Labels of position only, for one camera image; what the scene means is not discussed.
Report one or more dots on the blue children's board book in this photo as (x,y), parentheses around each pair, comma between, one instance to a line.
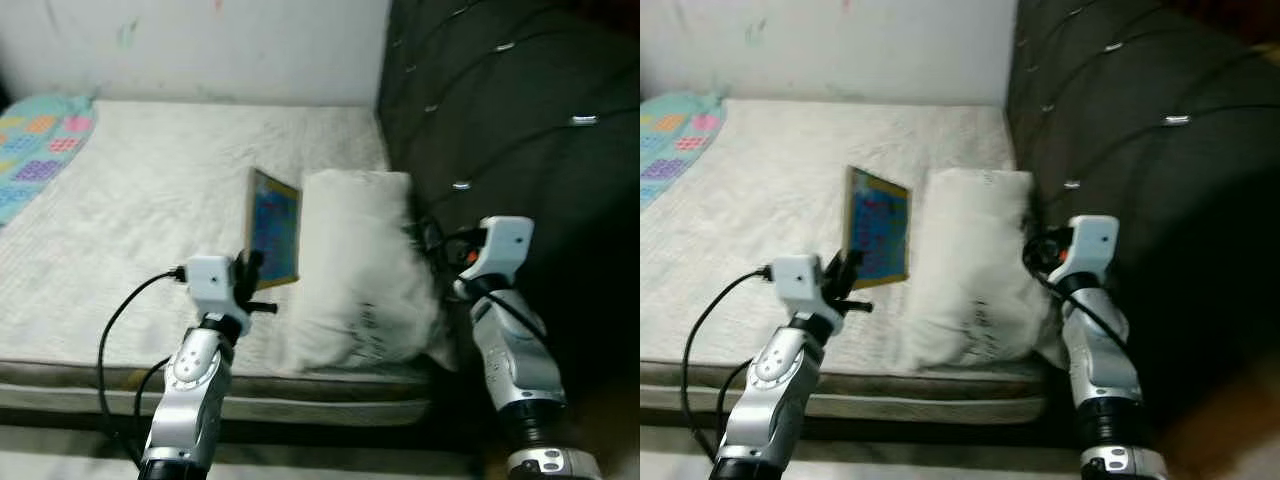
(275,225)
(880,225)

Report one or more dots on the teal blanket with colourful patches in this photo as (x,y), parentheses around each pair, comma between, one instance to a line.
(35,180)
(670,165)

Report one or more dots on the white pillow with lettering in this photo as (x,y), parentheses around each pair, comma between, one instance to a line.
(360,260)
(970,260)

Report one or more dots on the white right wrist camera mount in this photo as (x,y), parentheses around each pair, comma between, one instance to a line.
(505,245)
(1095,240)

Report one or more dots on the dark tufted headboard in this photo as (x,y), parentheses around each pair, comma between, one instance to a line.
(520,100)
(1150,100)

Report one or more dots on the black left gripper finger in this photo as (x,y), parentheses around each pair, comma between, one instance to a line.
(850,275)
(249,275)

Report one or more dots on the white quilted mattress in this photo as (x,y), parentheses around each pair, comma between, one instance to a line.
(150,200)
(780,200)

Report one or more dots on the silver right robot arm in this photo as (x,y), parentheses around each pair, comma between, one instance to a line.
(1100,370)
(515,370)

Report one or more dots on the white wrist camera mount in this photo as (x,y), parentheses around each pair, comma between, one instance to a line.
(210,280)
(1095,240)
(505,245)
(797,280)

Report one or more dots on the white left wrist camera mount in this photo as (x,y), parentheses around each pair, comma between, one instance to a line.
(210,280)
(797,280)

